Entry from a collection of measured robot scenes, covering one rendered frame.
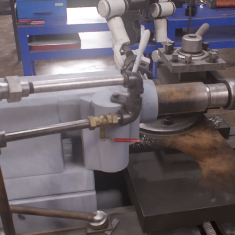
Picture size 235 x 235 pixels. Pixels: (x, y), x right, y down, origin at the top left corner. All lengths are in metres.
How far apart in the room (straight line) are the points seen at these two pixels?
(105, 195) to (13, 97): 0.64
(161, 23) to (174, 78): 0.98
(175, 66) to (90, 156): 0.39
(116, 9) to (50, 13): 1.14
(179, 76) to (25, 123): 0.52
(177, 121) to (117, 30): 0.71
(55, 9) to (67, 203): 2.07
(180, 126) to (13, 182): 0.53
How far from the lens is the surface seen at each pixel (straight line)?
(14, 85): 0.61
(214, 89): 0.96
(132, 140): 0.75
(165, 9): 2.06
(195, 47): 1.11
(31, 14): 2.78
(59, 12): 2.78
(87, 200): 0.87
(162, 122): 1.11
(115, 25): 1.70
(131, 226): 0.87
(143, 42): 0.83
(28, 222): 0.90
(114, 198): 1.16
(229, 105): 0.98
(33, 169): 0.85
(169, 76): 1.15
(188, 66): 1.06
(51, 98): 0.81
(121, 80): 0.70
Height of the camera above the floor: 1.50
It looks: 29 degrees down
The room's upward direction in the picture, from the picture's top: straight up
